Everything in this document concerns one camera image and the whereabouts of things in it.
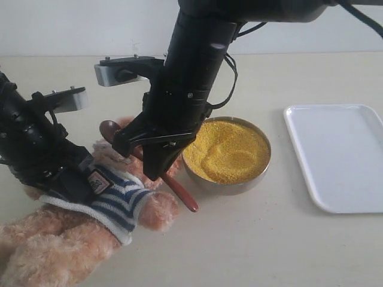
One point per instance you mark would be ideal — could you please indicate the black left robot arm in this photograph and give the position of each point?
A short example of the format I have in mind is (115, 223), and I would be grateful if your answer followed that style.
(7, 86)

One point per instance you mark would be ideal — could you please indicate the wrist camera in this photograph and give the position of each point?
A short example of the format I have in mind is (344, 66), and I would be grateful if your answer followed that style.
(114, 72)
(73, 99)

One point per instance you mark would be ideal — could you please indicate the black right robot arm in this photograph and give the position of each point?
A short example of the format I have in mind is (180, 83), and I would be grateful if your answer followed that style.
(211, 26)

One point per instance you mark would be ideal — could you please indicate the dark brown wooden spoon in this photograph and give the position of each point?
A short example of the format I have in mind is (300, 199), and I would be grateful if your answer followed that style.
(109, 128)

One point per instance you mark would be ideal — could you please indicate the white rectangular plastic tray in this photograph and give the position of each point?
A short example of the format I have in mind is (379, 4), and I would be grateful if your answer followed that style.
(339, 149)

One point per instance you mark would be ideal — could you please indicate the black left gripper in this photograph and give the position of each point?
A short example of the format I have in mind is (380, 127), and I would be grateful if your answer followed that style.
(35, 147)

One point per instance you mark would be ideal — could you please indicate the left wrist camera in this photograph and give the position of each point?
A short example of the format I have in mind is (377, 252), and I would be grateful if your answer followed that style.
(73, 99)

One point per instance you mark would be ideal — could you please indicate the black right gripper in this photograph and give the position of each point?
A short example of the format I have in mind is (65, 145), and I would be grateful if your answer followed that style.
(174, 108)

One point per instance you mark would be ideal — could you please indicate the steel bowl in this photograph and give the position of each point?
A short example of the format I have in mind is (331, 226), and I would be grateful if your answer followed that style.
(234, 189)

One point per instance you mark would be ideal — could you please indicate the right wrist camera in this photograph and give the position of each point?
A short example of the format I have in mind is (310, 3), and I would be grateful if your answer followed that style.
(114, 72)

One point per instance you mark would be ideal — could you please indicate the tan teddy bear striped shirt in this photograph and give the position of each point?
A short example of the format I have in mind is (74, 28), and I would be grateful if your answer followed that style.
(61, 243)

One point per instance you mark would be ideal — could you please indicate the yellow millet grain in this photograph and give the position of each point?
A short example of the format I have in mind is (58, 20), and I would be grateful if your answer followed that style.
(227, 153)

